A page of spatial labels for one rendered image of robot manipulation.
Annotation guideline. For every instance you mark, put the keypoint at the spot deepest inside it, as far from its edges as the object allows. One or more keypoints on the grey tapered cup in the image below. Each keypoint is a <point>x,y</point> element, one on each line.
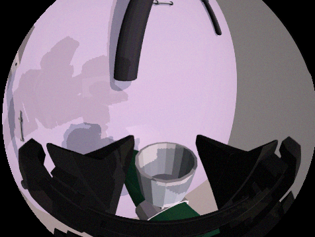
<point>165,171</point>

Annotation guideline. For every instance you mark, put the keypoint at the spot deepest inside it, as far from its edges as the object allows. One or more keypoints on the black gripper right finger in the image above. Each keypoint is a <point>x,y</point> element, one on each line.
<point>229,168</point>

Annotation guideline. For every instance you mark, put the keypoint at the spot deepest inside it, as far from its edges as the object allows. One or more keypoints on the green cylinder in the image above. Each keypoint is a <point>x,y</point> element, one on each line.
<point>180,211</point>

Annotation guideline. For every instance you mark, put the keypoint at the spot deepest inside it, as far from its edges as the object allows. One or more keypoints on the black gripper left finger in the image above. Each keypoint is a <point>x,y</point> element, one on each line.
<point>102,171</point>

